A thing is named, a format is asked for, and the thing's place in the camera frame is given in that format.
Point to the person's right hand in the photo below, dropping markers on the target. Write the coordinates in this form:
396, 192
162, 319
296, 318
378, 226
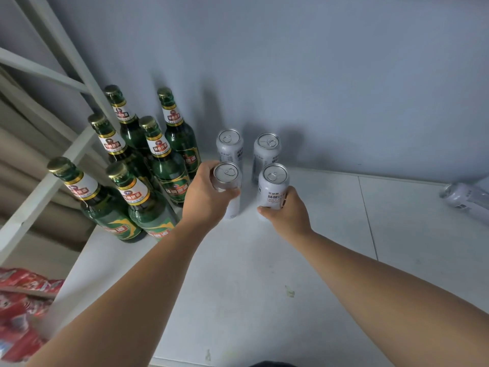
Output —
292, 221

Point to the person's left hand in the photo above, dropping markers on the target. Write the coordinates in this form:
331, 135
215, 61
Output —
202, 198

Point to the person's right thumb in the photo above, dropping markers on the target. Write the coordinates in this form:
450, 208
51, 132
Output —
265, 212

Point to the person's left thumb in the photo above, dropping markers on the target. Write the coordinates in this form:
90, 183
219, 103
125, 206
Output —
230, 194

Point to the white drink can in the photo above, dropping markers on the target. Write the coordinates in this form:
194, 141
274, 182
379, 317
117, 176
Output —
272, 185
228, 175
230, 145
265, 150

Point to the person's left forearm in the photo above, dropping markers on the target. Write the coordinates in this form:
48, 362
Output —
126, 298

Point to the person's right forearm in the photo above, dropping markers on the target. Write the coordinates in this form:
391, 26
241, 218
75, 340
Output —
389, 301

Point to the group of green beer bottles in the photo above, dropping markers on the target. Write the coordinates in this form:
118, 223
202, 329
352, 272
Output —
164, 168

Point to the white plastic bottle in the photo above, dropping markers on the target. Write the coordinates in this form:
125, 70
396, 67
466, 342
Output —
468, 195

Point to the beige curtain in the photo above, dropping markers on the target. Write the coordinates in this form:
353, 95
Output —
26, 175

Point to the pile of red snack packets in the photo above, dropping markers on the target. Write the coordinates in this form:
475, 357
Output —
23, 313

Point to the white metal shelf frame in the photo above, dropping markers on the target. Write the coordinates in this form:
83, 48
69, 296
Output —
57, 78

